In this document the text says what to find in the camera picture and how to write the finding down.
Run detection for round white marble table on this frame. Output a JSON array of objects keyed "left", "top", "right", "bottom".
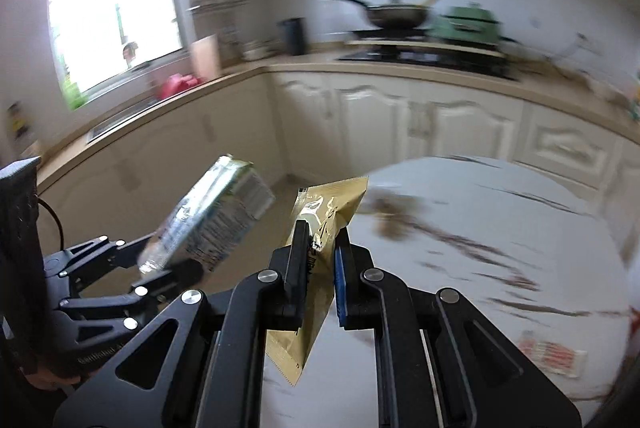
[{"left": 260, "top": 155, "right": 640, "bottom": 428}]

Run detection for black glass stove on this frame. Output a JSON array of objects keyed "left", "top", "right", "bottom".
[{"left": 337, "top": 48, "right": 521, "bottom": 82}]

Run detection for person's left hand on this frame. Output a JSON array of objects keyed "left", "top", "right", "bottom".
[{"left": 22, "top": 358, "right": 85, "bottom": 392}]

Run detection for metal kitchen faucet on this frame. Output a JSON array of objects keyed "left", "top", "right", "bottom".
[{"left": 120, "top": 40, "right": 151, "bottom": 72}]

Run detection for wooden cutting board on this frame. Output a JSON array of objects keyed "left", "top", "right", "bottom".
[{"left": 190, "top": 34, "right": 221, "bottom": 82}]

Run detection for yellow label bottle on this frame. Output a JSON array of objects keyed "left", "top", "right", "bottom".
[{"left": 7, "top": 102, "right": 27, "bottom": 142}]

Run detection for cream kitchen base cabinets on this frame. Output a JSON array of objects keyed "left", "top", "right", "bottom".
[{"left": 35, "top": 68, "right": 640, "bottom": 259}]

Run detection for black electric kettle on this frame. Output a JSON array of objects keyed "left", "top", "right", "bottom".
[{"left": 277, "top": 17, "right": 307, "bottom": 57}]

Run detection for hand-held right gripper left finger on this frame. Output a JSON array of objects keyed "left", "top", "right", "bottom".
[{"left": 52, "top": 220, "right": 311, "bottom": 428}]

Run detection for gold foil snack packet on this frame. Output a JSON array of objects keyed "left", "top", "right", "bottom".
[{"left": 265, "top": 175, "right": 369, "bottom": 389}]

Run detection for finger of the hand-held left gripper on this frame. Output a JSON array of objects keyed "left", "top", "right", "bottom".
[
  {"left": 45, "top": 232, "right": 162, "bottom": 295},
  {"left": 59, "top": 259, "right": 206, "bottom": 330}
]

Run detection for beige kitchen countertop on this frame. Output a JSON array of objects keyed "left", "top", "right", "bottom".
[{"left": 36, "top": 55, "right": 640, "bottom": 189}]

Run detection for white and red printed wrapper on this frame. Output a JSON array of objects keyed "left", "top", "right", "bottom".
[{"left": 517, "top": 330, "right": 589, "bottom": 379}]

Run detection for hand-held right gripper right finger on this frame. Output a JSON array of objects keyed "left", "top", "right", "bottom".
[{"left": 332, "top": 228, "right": 583, "bottom": 428}]

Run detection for long wooden board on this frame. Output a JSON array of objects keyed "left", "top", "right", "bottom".
[{"left": 345, "top": 39, "right": 506, "bottom": 57}]

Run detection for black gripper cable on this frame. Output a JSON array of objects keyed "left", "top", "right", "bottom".
[{"left": 37, "top": 197, "right": 67, "bottom": 254}]

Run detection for green electric pot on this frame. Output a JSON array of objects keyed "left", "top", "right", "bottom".
[{"left": 432, "top": 2, "right": 504, "bottom": 45}]

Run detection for steel sink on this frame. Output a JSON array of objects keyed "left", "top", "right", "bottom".
[{"left": 86, "top": 102, "right": 152, "bottom": 145}]

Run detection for silver printed snack packet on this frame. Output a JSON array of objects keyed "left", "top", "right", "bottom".
[{"left": 137, "top": 153, "right": 277, "bottom": 274}]

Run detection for hanging utensil rack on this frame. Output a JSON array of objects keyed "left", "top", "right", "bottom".
[{"left": 187, "top": 0, "right": 251, "bottom": 54}]

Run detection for dark wok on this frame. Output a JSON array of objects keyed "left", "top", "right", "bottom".
[{"left": 334, "top": 0, "right": 444, "bottom": 30}]

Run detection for sliding kitchen window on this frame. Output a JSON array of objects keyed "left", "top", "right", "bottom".
[{"left": 47, "top": 0, "right": 184, "bottom": 98}]

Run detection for green bottle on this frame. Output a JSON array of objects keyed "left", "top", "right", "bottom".
[{"left": 62, "top": 77, "right": 89, "bottom": 110}]

